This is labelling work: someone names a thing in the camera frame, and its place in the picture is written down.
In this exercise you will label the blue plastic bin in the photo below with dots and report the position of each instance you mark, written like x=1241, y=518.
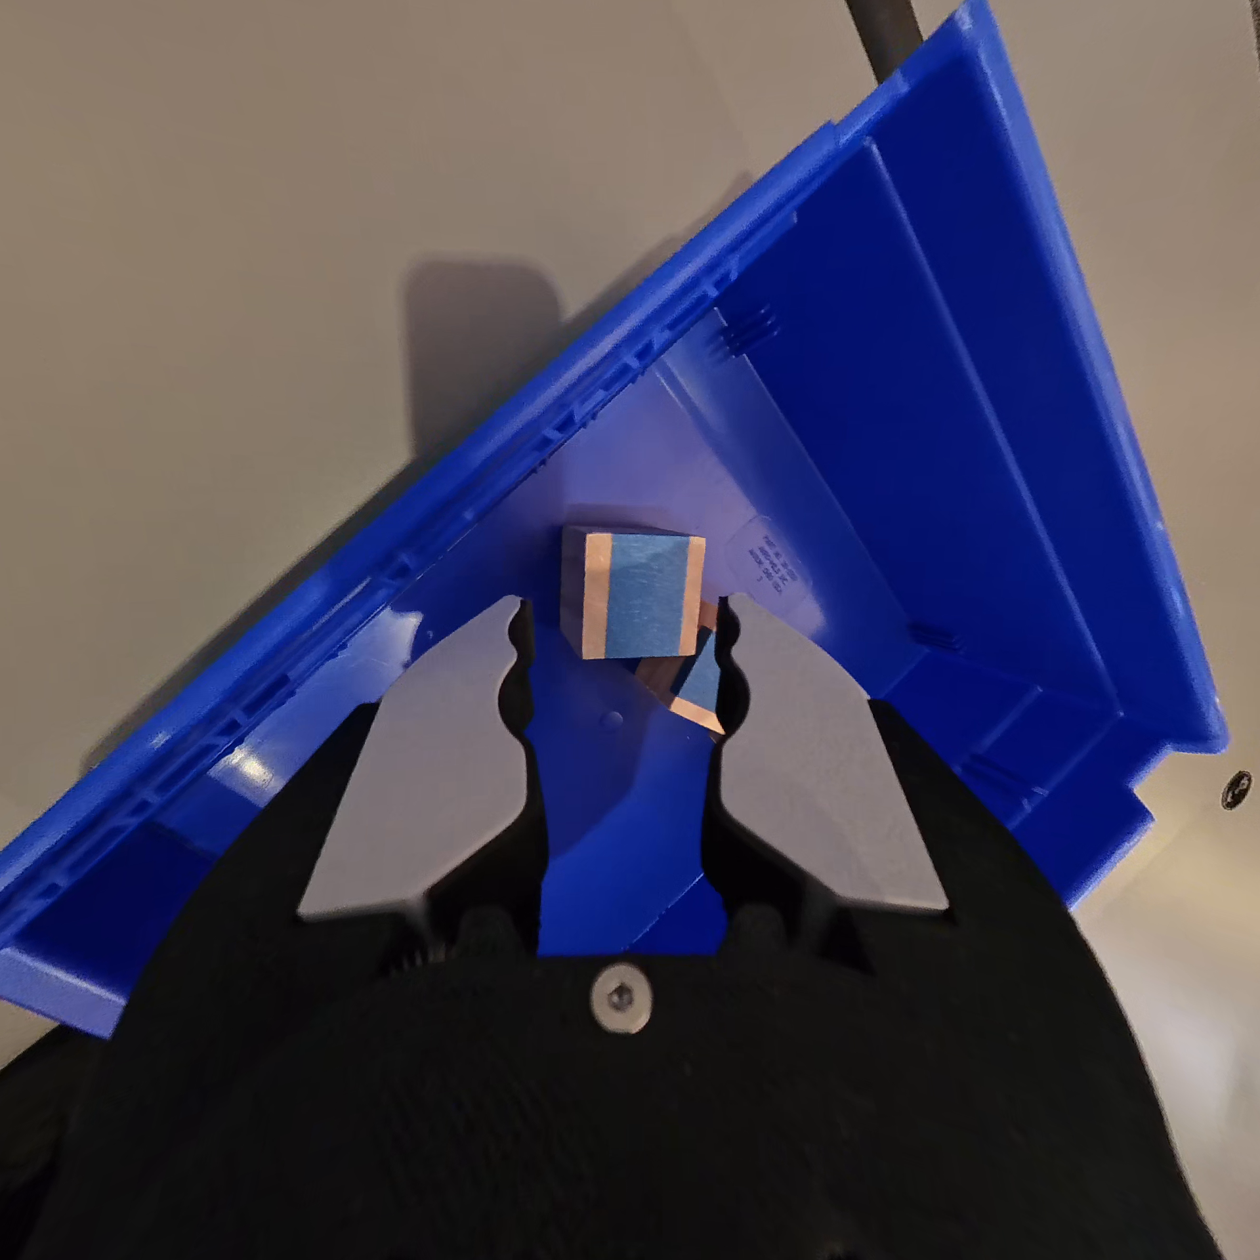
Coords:
x=886, y=394

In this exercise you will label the blue striped wooden cube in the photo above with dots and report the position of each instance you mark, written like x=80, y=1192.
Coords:
x=694, y=689
x=641, y=595

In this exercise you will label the black rubber strip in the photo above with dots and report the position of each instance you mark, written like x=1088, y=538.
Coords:
x=886, y=40

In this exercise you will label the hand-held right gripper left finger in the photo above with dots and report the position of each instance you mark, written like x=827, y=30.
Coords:
x=423, y=787

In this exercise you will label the round table grommet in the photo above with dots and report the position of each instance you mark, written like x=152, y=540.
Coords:
x=1236, y=791

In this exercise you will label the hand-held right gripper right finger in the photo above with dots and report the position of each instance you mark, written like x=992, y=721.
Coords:
x=827, y=787

